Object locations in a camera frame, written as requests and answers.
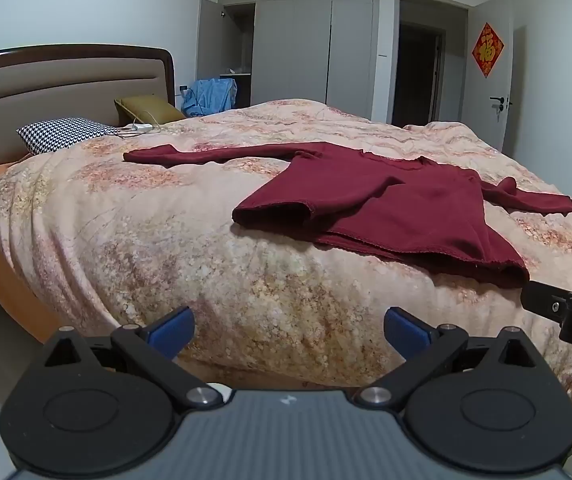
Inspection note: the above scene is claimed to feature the grey wardrobe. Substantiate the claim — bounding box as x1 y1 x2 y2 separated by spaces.
196 0 381 121

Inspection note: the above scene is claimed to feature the red diamond door decoration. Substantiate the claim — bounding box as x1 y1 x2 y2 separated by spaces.
471 22 505 79

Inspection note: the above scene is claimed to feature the houndstooth pillow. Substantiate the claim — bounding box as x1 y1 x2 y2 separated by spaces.
16 117 122 156

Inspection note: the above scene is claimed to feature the black cable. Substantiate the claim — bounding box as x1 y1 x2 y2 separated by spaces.
185 87 206 117

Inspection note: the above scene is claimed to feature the floral duvet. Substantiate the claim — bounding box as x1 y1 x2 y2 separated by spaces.
0 98 572 448

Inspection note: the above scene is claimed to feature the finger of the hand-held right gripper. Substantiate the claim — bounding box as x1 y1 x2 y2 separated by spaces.
520 280 572 354

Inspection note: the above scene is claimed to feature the blue garment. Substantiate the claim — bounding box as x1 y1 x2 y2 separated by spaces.
181 77 238 118

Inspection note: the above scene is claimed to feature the white door frame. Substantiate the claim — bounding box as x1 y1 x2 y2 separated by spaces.
387 0 474 126

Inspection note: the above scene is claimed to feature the olive green pillow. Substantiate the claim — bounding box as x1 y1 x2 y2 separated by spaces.
114 95 187 126

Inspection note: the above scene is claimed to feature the orange bed sheet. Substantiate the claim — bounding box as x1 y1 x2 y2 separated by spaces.
0 152 67 343

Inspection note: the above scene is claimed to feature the dark red sweater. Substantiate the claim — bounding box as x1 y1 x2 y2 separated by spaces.
123 141 572 289

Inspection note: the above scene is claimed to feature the white door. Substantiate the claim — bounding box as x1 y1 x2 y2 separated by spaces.
461 0 514 153

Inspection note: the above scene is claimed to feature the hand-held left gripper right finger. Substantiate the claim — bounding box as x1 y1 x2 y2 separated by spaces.
354 306 538 408

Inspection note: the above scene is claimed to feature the padded bed headboard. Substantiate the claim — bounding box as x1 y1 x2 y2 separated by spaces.
0 44 176 186

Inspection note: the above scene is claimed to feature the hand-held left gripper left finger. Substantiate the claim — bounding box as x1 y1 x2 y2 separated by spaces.
40 306 225 407

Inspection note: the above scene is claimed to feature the white charger with cable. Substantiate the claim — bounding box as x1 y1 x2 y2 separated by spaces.
118 119 161 137

